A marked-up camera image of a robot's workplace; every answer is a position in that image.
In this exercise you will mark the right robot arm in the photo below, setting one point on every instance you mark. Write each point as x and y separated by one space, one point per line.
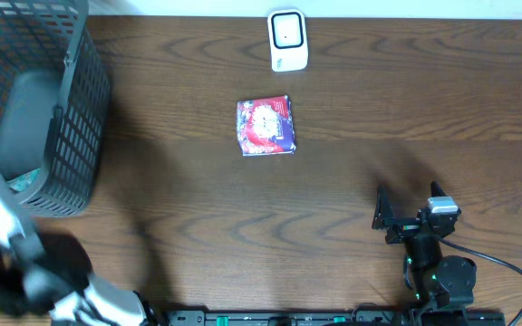
443 284

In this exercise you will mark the red purple snack packet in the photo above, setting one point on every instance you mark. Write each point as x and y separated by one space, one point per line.
265 126

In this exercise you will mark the teal snack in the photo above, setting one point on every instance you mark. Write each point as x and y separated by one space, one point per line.
22 182

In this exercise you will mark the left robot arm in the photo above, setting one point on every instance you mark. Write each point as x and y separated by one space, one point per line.
37 276

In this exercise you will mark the grey plastic mesh basket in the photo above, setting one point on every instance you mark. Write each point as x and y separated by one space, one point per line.
54 99

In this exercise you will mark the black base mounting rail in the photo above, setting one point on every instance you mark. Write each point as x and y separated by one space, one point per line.
366 316

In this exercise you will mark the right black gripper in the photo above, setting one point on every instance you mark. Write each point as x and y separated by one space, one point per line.
384 219

